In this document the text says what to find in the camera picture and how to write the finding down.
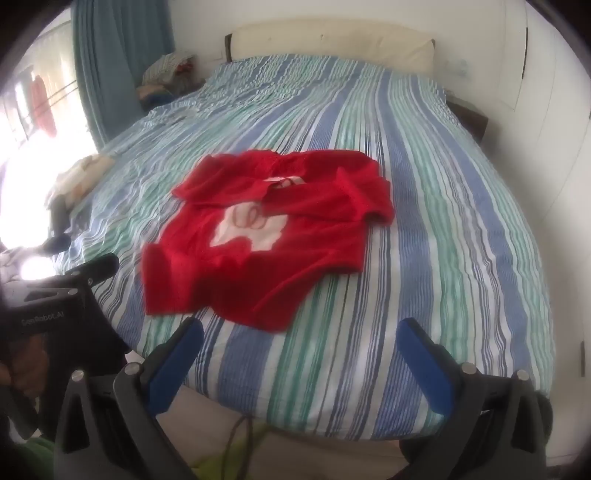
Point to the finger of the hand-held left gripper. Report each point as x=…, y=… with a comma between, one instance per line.
x=98, y=267

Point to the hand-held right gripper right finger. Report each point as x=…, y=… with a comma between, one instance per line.
x=425, y=364

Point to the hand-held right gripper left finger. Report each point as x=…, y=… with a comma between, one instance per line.
x=178, y=362

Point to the red shirt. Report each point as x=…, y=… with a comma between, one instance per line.
x=258, y=240

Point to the red hanging clothes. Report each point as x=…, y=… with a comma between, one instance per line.
x=44, y=104

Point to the pile of clothes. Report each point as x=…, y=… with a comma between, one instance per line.
x=166, y=76

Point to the person's left hand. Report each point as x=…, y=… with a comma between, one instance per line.
x=25, y=364

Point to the patterned pillow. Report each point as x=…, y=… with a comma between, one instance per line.
x=85, y=173

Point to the striped bed sheet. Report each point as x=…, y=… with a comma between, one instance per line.
x=415, y=230

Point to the blue curtain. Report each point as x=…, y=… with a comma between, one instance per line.
x=115, y=60

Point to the white wardrobe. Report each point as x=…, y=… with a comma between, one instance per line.
x=535, y=115

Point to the cream bed headboard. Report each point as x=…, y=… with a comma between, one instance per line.
x=332, y=44

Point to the wall socket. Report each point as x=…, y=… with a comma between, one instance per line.
x=461, y=69

